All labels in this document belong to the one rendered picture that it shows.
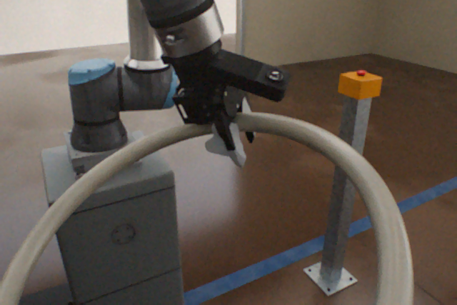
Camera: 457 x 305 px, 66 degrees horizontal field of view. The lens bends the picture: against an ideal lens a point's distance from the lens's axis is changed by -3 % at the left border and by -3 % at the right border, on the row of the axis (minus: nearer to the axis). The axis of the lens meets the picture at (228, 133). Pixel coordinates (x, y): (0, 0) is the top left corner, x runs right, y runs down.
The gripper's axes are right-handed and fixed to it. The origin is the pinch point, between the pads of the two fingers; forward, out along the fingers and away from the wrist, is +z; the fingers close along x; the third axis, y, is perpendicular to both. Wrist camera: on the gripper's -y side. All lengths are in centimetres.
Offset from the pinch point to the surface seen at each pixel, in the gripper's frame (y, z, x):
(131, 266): 64, 60, -3
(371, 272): -7, 153, -64
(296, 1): 134, 184, -545
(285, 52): 161, 254, -504
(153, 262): 59, 65, -8
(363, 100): -9, 54, -84
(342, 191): 2, 92, -68
